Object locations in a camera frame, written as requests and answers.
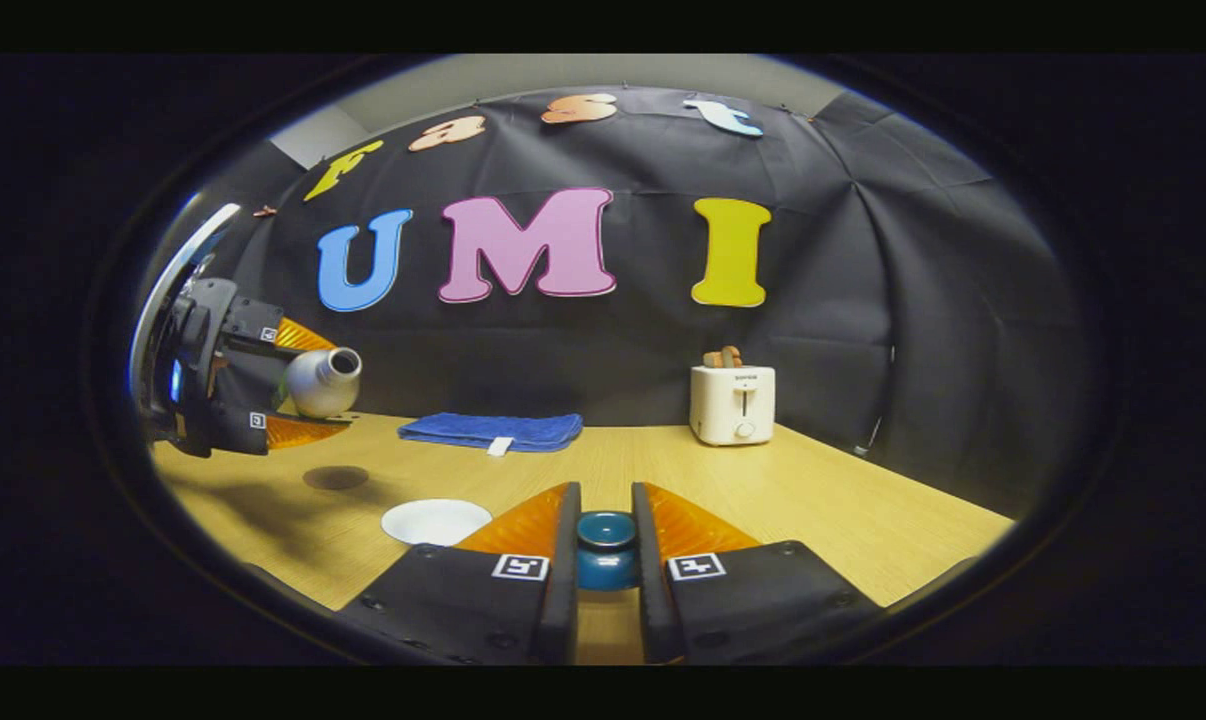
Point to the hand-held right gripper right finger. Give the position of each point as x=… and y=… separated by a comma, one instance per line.
x=653, y=590

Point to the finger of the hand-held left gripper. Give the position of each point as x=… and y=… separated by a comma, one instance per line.
x=233, y=430
x=258, y=320

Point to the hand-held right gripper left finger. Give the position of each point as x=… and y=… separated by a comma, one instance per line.
x=561, y=590

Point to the blue teacup lid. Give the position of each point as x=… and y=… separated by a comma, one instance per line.
x=606, y=560

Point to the green label silver water bottle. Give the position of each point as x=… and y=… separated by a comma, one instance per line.
x=318, y=385

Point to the round brown coaster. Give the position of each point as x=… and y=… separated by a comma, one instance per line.
x=335, y=478

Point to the blue teacup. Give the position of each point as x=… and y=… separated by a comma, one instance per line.
x=438, y=522

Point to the folded blue towel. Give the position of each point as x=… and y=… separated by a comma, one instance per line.
x=493, y=430

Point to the white toaster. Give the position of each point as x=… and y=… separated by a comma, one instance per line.
x=728, y=410

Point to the bread slice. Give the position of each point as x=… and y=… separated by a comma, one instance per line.
x=723, y=357

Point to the black backdrop cloth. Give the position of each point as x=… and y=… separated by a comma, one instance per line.
x=613, y=350

